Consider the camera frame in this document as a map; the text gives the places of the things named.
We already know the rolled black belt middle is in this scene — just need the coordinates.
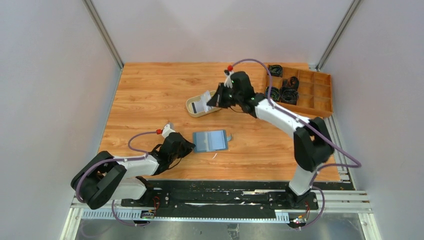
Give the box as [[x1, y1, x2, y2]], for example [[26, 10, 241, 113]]
[[282, 76, 300, 90]]

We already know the grey striped credit card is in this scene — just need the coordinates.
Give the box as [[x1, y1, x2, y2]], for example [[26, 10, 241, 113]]
[[191, 100, 205, 114]]

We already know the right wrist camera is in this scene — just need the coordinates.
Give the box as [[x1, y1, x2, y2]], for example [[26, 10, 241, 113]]
[[224, 65, 234, 89]]

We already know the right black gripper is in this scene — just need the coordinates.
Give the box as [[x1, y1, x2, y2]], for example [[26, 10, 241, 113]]
[[207, 83, 243, 109]]

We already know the cream oval tray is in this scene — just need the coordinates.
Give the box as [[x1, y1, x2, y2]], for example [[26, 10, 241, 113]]
[[185, 90, 220, 118]]

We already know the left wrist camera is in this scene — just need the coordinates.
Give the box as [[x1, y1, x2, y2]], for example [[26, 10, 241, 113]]
[[156, 122, 176, 139]]

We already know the rolled black belt large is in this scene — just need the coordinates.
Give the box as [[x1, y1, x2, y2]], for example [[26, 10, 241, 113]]
[[280, 88, 299, 105]]

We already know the rolled black belt top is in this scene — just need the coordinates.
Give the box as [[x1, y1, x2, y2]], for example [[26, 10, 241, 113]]
[[268, 64, 284, 78]]

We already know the white VIP credit card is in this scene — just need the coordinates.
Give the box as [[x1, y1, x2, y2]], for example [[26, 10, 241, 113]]
[[200, 91, 212, 109]]

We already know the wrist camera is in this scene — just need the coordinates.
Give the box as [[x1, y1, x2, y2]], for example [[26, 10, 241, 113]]
[[224, 65, 234, 89], [156, 122, 176, 139]]

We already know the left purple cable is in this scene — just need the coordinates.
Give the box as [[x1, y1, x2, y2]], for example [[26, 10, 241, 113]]
[[75, 130, 163, 227]]

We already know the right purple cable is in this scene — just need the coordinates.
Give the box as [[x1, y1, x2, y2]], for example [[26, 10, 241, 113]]
[[227, 58, 362, 229]]

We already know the wooden compartment organizer box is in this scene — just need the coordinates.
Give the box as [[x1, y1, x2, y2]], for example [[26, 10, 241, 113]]
[[263, 64, 333, 118]]

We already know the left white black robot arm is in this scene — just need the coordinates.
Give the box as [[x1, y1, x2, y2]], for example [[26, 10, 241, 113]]
[[70, 131, 195, 210]]

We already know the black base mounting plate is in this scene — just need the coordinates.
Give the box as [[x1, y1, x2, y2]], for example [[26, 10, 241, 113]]
[[89, 178, 355, 220]]

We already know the purple cable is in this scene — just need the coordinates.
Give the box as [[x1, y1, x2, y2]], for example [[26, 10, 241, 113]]
[[227, 58, 362, 229], [75, 130, 163, 227]]

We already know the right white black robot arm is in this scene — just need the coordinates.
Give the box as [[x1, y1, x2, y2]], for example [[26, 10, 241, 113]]
[[206, 71, 334, 209]]

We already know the aluminium rail frame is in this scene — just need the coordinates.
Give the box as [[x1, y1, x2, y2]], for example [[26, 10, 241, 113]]
[[60, 181, 381, 240]]

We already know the rolled dark belt left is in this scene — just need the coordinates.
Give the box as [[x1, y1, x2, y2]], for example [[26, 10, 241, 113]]
[[264, 86, 280, 102]]

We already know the blue leather card holder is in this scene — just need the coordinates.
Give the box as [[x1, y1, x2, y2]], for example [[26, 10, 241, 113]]
[[192, 129, 233, 153]]

